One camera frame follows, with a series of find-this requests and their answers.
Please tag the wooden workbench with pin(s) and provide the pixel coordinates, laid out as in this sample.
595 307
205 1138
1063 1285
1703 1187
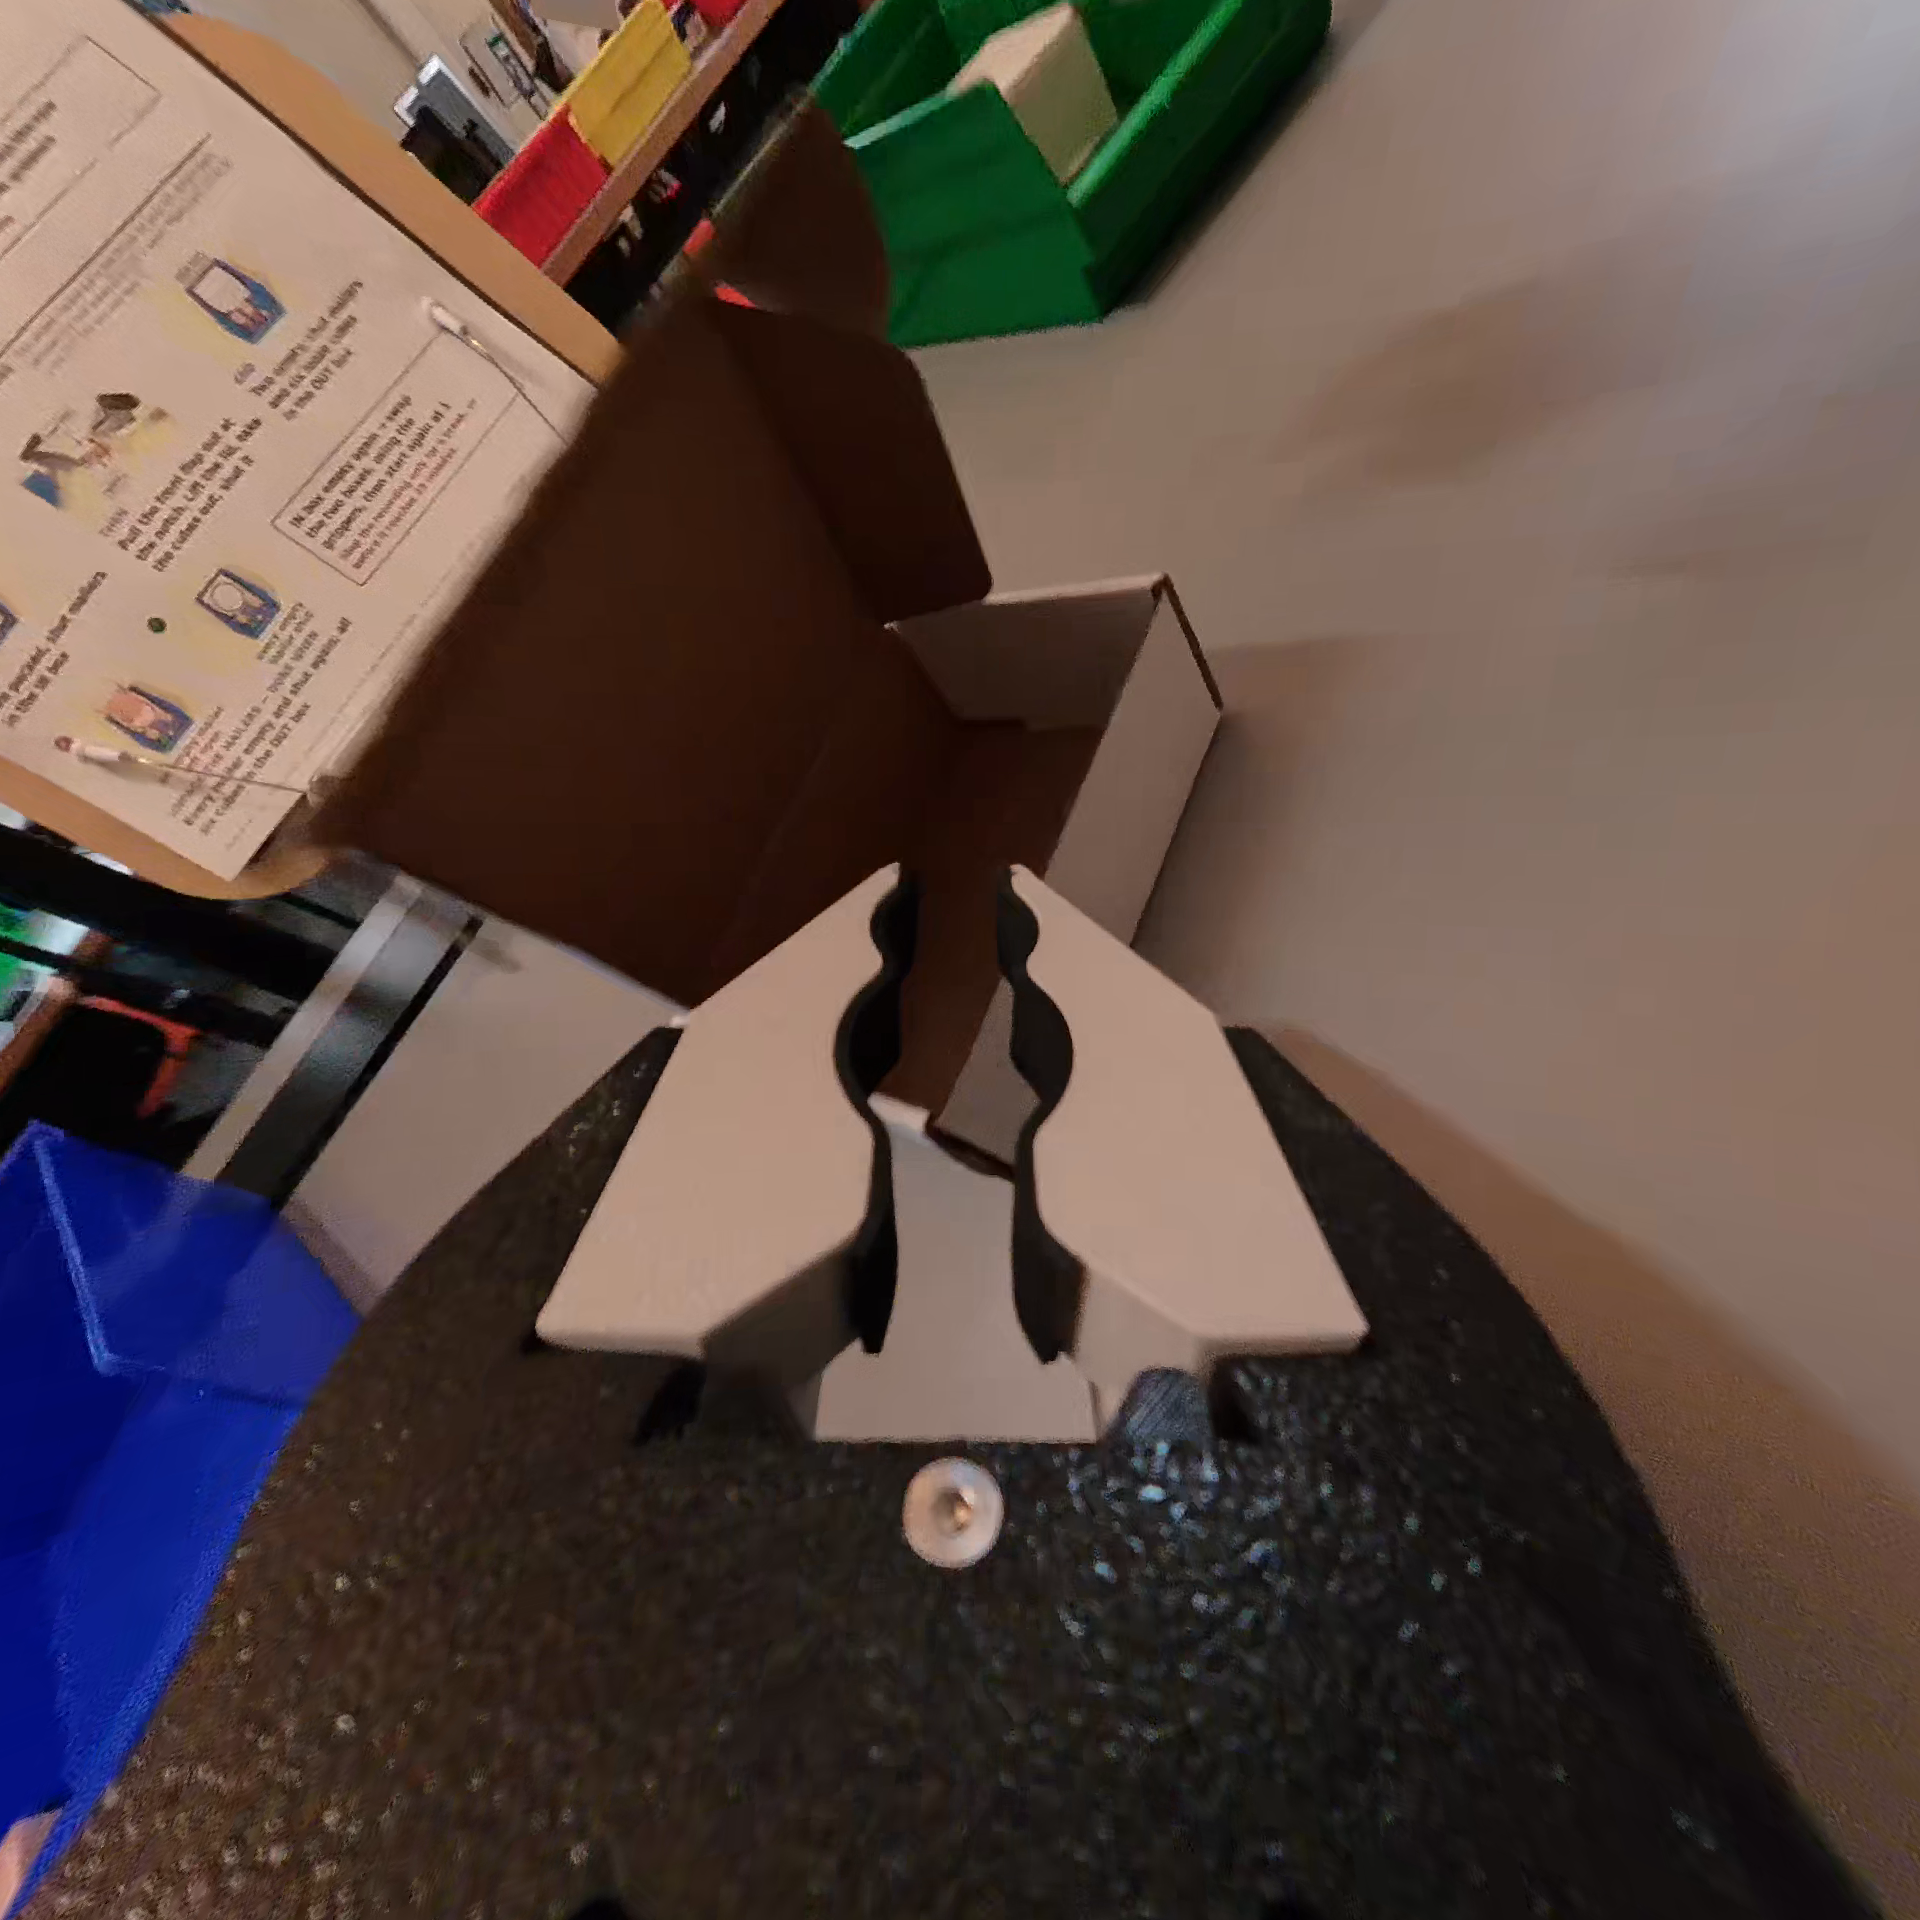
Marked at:
661 150

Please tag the printed instruction sheet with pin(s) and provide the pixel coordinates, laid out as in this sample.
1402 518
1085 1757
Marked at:
224 452

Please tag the green plastic bin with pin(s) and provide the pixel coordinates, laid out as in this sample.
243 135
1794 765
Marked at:
973 226

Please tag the metal page holder clip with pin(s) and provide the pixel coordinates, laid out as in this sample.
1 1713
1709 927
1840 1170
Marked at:
495 370
194 774

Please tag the yellow plastic bin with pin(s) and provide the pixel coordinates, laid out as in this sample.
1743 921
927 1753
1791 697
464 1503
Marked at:
628 77

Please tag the white cardboard mailer box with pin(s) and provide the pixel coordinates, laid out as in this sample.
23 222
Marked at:
1049 84
644 676

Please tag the instruction sheet on wooden stand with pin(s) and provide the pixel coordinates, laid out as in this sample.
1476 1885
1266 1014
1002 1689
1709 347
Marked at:
375 181

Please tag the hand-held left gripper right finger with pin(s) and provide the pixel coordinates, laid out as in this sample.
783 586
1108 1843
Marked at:
1201 1186

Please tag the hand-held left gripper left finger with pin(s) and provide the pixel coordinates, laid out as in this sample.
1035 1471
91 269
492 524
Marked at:
705 1186

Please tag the blue plastic bin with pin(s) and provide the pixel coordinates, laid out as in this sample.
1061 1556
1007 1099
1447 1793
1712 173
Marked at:
135 1501

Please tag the red plastic bin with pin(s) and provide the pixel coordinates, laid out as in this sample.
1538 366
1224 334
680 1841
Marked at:
540 188

